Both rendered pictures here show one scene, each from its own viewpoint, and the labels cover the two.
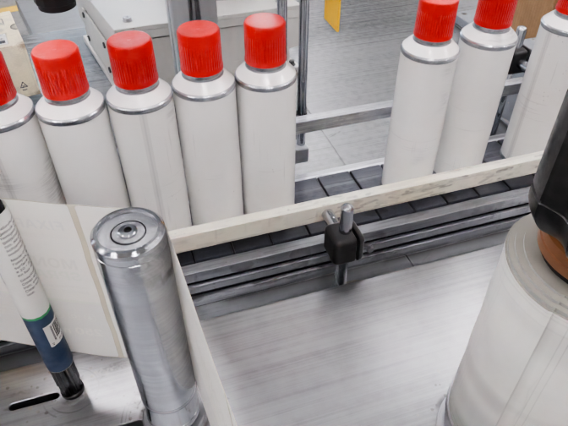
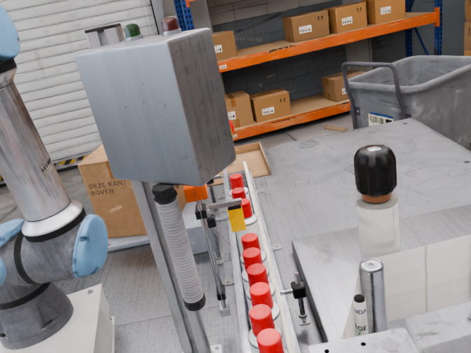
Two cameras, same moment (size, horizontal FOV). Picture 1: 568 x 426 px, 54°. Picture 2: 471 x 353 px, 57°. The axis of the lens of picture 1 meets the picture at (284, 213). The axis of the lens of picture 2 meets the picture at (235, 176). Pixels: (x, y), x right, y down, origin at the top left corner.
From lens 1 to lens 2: 0.76 m
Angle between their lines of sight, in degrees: 61
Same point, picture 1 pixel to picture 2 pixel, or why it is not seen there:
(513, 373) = (392, 230)
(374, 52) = (115, 286)
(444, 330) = (338, 275)
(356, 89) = (148, 296)
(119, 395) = not seen: outside the picture
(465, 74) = not seen: hidden behind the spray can
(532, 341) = (392, 217)
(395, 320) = (333, 286)
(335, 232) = (298, 286)
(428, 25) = (249, 210)
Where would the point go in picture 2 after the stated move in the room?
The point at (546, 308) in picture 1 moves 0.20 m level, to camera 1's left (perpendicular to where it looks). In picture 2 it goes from (391, 206) to (400, 267)
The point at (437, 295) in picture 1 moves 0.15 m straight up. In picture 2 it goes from (321, 275) to (314, 219)
